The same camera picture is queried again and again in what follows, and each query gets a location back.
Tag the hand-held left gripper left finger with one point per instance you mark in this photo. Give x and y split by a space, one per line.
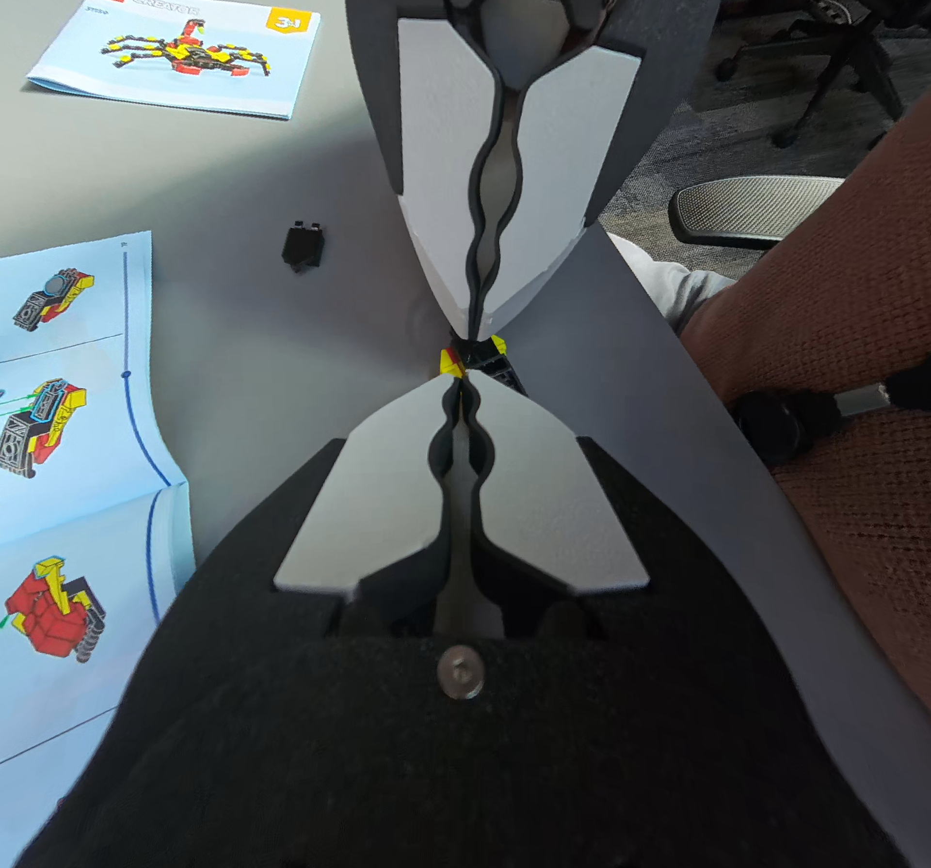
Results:
364 504

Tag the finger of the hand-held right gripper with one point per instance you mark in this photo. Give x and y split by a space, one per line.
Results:
560 155
436 155

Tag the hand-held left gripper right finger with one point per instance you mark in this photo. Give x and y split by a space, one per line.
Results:
553 504

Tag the yellow black red brick assembly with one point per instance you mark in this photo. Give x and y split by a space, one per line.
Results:
449 363

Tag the black sloped toy brick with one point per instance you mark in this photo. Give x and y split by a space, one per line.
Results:
302 246

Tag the person's trouser leg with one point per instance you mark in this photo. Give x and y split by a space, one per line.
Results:
676 286

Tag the grey mesh chair armrest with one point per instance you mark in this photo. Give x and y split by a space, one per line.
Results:
749 210

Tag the black office chair base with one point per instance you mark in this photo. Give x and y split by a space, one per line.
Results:
858 39

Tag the black knob with metal rod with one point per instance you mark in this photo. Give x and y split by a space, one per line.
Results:
771 424

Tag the open blue instruction booklet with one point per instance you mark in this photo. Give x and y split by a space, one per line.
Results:
73 504

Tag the closed blue instruction booklet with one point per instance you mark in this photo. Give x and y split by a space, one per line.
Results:
87 61

